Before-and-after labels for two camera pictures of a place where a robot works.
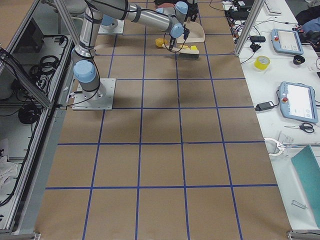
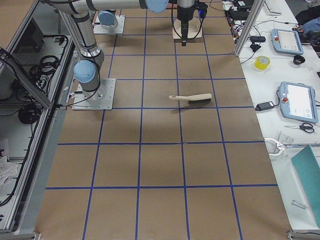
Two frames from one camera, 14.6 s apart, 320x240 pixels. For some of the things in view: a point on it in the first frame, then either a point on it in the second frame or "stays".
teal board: (308, 174) stays
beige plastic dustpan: (196, 33) stays
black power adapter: (264, 105) stays
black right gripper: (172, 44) to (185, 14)
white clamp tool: (280, 147) stays
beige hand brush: (185, 54) to (201, 99)
